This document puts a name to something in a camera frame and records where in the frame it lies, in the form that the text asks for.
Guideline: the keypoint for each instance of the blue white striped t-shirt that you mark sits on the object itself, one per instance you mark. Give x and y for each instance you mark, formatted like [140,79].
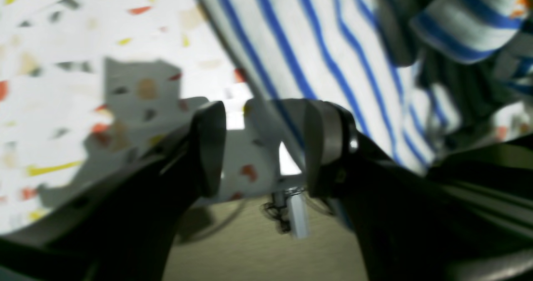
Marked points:
[422,78]

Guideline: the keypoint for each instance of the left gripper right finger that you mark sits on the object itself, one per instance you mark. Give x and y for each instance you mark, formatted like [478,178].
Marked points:
[469,221]

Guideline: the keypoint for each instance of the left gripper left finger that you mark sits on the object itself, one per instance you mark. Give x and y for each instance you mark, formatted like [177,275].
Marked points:
[122,227]

